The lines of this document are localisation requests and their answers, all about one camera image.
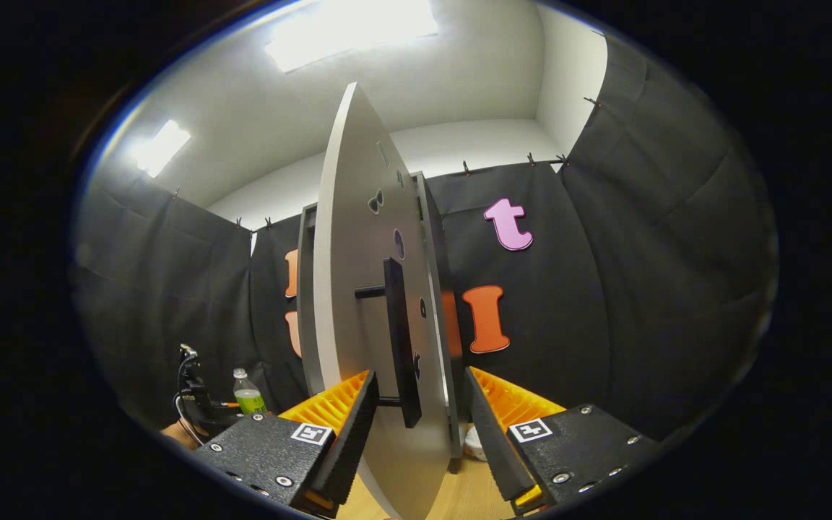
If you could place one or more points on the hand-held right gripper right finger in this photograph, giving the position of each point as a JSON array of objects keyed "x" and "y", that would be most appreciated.
[{"x": 495, "y": 448}]

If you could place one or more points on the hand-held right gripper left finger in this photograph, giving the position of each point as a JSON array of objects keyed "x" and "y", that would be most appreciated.
[{"x": 351, "y": 448}]

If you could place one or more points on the green label plastic bottle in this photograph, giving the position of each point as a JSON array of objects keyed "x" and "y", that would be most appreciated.
[{"x": 250, "y": 399}]

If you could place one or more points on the white round object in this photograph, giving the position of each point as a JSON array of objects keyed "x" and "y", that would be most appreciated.
[{"x": 475, "y": 444}]

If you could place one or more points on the black backdrop cloth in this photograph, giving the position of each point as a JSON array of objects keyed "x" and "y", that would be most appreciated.
[{"x": 604, "y": 289}]

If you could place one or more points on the ceiling light panel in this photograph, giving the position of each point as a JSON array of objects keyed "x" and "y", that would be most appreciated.
[
  {"x": 159, "y": 148},
  {"x": 351, "y": 32}
]

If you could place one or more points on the row of black cloth clips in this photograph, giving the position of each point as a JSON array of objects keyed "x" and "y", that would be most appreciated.
[{"x": 530, "y": 158}]

